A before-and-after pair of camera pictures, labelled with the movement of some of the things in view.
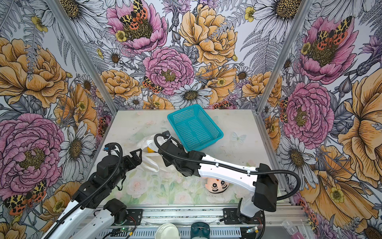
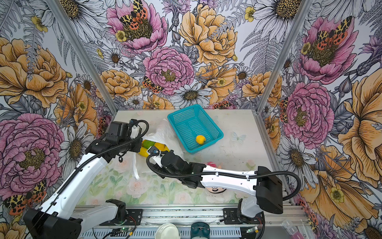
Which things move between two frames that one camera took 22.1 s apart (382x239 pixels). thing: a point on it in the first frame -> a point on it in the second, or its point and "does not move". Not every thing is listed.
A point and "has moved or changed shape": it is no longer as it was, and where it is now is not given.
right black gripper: x=167 y=162 -> x=157 y=169
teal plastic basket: x=195 y=129 does not move
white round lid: x=167 y=231 does not move
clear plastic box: x=290 y=227 does not move
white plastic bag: x=152 y=159 has moved or changed shape
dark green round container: x=200 y=229 does not move
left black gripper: x=138 y=159 -> x=138 y=142
